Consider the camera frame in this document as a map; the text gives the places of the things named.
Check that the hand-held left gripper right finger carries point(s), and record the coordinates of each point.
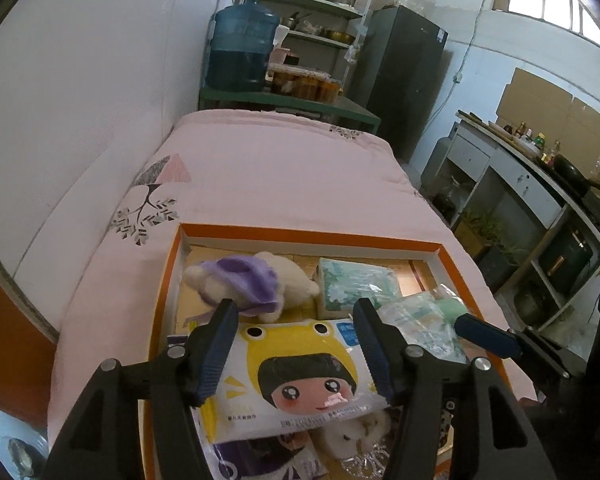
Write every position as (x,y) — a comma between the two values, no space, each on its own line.
(375,355)

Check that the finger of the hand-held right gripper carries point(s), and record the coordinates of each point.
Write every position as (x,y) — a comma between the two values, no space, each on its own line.
(485,335)

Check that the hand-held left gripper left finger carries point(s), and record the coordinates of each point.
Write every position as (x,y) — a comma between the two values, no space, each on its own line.
(215,355)

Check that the green item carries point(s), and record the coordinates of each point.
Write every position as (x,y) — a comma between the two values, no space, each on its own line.
(420,320)

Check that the green print tissue pack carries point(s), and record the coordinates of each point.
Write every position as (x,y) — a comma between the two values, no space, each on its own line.
(360,282)

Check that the yellow cartoon tissue pack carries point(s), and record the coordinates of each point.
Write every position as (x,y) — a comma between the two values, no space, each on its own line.
(290,375)

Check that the pink-bow plush bunny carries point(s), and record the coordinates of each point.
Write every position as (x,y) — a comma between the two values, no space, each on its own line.
(350,435)

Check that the purple dress plush bear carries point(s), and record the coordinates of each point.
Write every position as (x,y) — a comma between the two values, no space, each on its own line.
(245,275)

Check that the blue white plastic packet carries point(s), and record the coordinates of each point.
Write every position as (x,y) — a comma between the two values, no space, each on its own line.
(265,455)

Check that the orange cardboard box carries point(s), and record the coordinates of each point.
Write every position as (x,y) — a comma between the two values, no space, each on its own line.
(305,235)

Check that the plant in dark pot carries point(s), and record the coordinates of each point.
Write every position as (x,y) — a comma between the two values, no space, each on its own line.
(500,265)

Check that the plant in yellow pot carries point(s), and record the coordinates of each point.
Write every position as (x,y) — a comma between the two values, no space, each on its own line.
(475,237)

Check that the grey kitchen counter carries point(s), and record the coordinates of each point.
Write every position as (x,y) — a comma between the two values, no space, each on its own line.
(525,180)

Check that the grey gas cylinder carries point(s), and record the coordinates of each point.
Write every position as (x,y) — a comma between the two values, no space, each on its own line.
(437,160)

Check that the black wok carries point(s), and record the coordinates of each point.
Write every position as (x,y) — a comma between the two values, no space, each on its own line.
(572,172)

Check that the row of condiment bottles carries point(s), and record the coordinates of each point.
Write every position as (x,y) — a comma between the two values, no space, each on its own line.
(540,145)

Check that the brown wooden door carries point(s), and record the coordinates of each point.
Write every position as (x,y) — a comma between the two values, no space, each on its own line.
(10,335)

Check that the grey electric fan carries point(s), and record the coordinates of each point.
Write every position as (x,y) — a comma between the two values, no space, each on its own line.
(15,445)

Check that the cardboard sheet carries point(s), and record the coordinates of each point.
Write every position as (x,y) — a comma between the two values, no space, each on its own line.
(540,100)

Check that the green table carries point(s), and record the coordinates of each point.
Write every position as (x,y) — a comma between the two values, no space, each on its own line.
(350,110)

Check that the dark refrigerator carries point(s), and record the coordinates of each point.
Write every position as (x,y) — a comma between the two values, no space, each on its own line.
(395,75)

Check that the row of amber food jars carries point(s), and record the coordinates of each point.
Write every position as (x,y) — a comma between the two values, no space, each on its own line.
(305,85)

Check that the blue water jug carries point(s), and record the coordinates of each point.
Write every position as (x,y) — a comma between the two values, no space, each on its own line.
(240,45)

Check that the white metal shelf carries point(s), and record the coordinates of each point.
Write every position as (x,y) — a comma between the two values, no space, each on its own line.
(320,37)

